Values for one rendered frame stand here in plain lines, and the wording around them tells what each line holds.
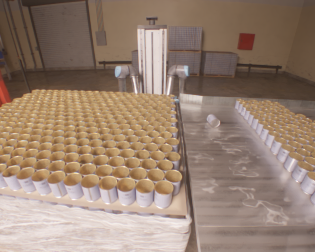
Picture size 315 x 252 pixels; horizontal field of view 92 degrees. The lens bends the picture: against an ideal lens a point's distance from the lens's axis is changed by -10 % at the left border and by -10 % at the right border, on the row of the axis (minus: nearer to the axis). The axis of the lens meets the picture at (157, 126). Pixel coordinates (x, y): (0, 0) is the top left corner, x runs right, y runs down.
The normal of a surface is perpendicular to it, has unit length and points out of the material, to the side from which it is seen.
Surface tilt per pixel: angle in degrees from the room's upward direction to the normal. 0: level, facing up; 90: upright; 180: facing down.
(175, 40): 90
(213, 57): 92
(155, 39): 90
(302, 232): 0
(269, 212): 0
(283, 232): 0
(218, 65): 91
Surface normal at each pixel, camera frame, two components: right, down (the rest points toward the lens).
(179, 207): 0.04, -0.87
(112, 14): -0.06, 0.48
